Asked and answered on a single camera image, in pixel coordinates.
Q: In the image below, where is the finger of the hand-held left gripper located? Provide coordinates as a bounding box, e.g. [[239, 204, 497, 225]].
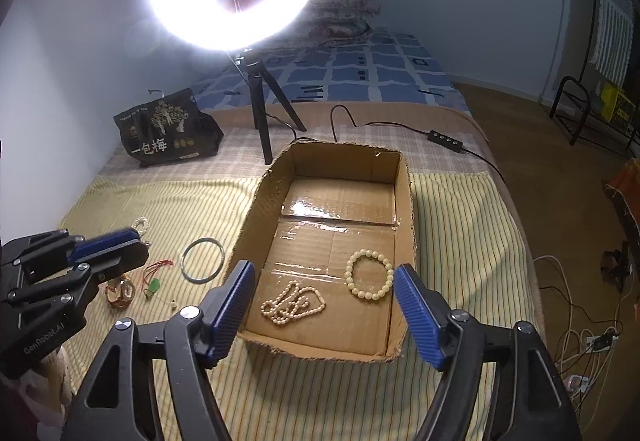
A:
[[12, 228, 151, 281], [5, 243, 152, 317]]

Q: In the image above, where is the black printed snack bag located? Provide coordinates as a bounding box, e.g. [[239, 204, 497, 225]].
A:
[[113, 88, 224, 168]]

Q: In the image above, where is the orange cloth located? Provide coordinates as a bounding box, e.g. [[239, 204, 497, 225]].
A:
[[602, 156, 640, 242]]

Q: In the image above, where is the yellow striped mat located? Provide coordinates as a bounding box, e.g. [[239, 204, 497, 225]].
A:
[[57, 168, 531, 441]]

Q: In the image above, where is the yellow box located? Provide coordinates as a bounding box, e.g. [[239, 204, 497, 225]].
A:
[[597, 81, 638, 126]]

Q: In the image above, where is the red cord jade pendant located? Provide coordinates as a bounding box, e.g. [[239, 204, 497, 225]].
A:
[[141, 258, 178, 309]]

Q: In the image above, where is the black floor object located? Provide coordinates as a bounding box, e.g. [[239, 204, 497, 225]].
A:
[[600, 241, 633, 294]]

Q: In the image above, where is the black tripod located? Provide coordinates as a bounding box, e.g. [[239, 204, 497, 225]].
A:
[[232, 48, 308, 166]]

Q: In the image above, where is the blue checked bedsheet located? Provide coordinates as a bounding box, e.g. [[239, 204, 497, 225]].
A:
[[192, 26, 473, 116]]

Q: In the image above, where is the cream bead bracelet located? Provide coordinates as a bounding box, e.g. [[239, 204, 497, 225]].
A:
[[345, 248, 396, 299]]

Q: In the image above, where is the person's left forearm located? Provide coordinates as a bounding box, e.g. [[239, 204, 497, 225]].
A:
[[0, 348, 68, 441]]

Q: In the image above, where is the black cable with inline switch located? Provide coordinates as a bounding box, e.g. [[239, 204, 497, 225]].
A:
[[330, 105, 506, 182]]

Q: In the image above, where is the white fringed wall hanging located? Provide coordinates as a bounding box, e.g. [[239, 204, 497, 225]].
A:
[[587, 0, 633, 86]]

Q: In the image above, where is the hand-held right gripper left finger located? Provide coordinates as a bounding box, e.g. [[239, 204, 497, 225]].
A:
[[60, 260, 257, 441]]

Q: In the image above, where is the floral pillow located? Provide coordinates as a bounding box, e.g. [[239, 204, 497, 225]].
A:
[[300, 0, 383, 42]]

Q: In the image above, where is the power strip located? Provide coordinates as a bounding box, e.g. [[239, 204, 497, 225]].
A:
[[587, 331, 618, 352]]

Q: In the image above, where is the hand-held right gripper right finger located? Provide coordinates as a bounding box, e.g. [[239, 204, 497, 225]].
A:
[[393, 263, 583, 441]]

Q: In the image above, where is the cream pearl necklace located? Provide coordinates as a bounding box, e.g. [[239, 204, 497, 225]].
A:
[[261, 285, 328, 326]]

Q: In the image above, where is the black metal rack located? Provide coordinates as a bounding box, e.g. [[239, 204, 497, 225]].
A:
[[548, 76, 640, 156]]

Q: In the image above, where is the gold bracelet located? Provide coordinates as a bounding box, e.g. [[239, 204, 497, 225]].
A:
[[102, 273, 136, 309]]

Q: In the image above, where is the green bangle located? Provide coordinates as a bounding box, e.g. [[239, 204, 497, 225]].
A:
[[181, 237, 226, 283]]

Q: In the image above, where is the cardboard box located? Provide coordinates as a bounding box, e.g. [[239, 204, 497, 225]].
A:
[[220, 141, 418, 364]]

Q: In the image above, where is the beige plaid blanket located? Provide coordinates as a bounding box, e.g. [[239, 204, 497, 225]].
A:
[[95, 96, 506, 186]]

